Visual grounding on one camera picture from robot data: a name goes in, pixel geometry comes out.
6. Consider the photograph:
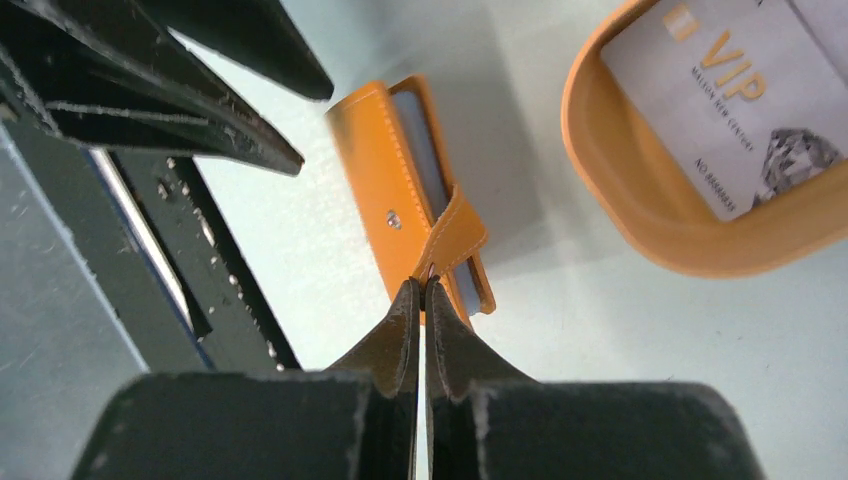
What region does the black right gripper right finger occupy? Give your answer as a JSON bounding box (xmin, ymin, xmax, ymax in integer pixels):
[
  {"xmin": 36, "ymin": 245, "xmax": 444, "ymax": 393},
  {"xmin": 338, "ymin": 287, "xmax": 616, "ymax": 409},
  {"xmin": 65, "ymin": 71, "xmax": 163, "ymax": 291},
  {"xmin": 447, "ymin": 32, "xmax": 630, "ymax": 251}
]
[{"xmin": 423, "ymin": 279, "xmax": 765, "ymax": 479}]

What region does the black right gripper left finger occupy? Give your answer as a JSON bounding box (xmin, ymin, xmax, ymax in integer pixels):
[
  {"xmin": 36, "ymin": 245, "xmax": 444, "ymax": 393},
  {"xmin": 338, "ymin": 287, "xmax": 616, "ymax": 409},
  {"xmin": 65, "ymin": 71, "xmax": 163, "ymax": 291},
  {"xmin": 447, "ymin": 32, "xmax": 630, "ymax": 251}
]
[{"xmin": 72, "ymin": 279, "xmax": 421, "ymax": 479}]

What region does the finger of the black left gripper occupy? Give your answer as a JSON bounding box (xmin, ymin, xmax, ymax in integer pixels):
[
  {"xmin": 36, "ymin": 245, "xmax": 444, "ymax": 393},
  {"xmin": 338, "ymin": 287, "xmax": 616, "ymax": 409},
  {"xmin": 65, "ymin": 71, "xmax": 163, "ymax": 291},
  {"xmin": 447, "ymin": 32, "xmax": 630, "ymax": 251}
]
[
  {"xmin": 142, "ymin": 0, "xmax": 334, "ymax": 101},
  {"xmin": 1, "ymin": 1, "xmax": 304, "ymax": 176}
]

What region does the orange leather card holder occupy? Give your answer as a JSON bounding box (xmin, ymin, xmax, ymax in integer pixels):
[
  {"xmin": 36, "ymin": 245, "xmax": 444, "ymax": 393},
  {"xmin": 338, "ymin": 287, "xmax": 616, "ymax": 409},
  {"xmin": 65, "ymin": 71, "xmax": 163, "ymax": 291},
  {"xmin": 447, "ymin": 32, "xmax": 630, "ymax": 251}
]
[{"xmin": 327, "ymin": 75, "xmax": 496, "ymax": 323}]

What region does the white VIP card upper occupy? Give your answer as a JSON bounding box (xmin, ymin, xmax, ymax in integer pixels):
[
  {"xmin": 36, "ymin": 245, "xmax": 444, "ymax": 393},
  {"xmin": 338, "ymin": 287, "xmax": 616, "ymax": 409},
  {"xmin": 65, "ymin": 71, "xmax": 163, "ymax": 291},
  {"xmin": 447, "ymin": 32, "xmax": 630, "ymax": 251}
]
[{"xmin": 601, "ymin": 1, "xmax": 847, "ymax": 222}]

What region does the orange oval plastic tray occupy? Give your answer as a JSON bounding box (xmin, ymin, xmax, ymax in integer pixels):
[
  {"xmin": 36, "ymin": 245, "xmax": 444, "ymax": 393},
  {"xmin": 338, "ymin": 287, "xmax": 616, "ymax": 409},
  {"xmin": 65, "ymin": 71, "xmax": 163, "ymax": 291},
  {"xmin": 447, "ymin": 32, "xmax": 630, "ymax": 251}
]
[{"xmin": 561, "ymin": 1, "xmax": 847, "ymax": 278}]

